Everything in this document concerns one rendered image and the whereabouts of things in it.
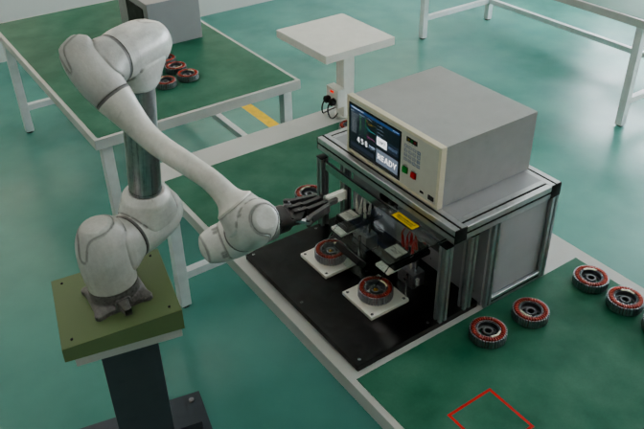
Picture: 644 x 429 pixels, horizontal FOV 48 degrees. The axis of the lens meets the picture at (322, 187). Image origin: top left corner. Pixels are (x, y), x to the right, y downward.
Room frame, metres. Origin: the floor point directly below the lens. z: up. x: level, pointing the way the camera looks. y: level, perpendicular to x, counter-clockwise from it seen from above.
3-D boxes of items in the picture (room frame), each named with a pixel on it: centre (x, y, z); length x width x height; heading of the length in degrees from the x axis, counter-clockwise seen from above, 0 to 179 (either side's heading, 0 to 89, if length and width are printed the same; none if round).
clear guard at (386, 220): (1.70, -0.20, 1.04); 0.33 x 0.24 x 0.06; 124
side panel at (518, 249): (1.80, -0.61, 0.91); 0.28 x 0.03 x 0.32; 124
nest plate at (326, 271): (1.94, -0.03, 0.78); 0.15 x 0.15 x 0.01; 34
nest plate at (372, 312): (1.74, -0.16, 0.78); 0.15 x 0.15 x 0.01; 34
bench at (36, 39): (3.92, 1.08, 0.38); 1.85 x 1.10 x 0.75; 34
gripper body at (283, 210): (1.61, 0.09, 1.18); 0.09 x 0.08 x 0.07; 124
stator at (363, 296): (1.74, -0.16, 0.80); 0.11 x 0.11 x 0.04
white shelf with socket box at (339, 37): (2.92, -0.06, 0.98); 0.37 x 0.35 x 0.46; 34
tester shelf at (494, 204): (2.02, -0.36, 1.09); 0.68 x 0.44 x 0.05; 34
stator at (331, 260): (1.94, -0.03, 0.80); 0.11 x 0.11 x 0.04
